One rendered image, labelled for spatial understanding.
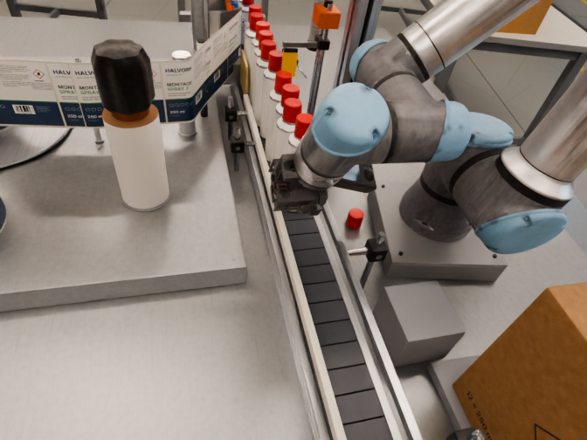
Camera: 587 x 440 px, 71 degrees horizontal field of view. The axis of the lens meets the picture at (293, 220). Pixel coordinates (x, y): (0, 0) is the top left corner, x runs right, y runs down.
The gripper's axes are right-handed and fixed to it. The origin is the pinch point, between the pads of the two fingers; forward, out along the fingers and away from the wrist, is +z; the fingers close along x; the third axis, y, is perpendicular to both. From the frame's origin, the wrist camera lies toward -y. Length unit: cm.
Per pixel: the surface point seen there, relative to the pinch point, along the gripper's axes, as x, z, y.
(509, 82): -142, 190, -249
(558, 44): -88, 69, -159
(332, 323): 22.3, -6.6, -0.5
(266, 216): 0.8, 6.1, 5.7
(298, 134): -9.8, -8.8, 1.2
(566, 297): 22.0, -34.1, -18.5
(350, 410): 34.0, -13.3, 0.9
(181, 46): -72, 54, 19
